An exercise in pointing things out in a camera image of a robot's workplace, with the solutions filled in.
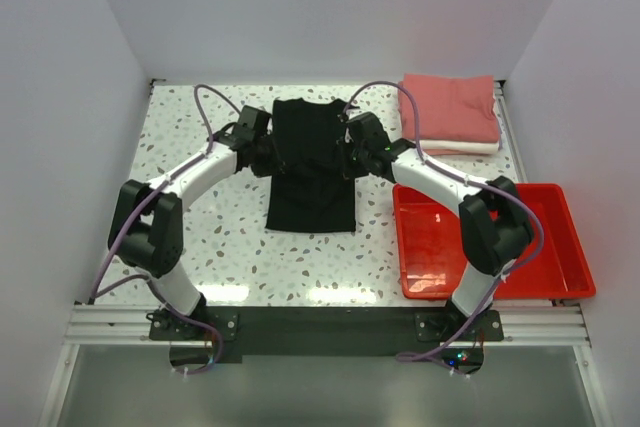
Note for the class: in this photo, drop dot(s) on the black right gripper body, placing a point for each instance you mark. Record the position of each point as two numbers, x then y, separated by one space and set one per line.
353 157

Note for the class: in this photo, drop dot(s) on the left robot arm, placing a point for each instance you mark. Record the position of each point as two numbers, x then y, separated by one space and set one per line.
147 228

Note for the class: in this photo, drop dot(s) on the red plastic tray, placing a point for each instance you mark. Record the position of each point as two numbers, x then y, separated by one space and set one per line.
432 261

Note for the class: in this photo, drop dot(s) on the aluminium front rail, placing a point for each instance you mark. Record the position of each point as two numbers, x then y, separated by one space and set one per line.
523 325

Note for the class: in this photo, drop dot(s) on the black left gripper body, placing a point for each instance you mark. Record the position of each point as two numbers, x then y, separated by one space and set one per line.
265 160

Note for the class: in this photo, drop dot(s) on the aluminium right side rail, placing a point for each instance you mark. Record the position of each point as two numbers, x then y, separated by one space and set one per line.
509 139

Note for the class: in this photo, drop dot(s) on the dark pink folded t-shirt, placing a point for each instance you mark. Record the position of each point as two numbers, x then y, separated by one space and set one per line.
424 89

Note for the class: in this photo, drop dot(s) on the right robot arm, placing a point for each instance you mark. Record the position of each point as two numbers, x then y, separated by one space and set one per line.
494 222

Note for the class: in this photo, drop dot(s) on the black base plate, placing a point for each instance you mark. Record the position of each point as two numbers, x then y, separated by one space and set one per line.
229 334

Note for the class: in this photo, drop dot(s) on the aluminium rail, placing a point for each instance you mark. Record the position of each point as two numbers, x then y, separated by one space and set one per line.
509 139
523 325

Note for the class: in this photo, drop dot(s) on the black t-shirt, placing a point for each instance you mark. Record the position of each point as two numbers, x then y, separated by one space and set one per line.
309 193

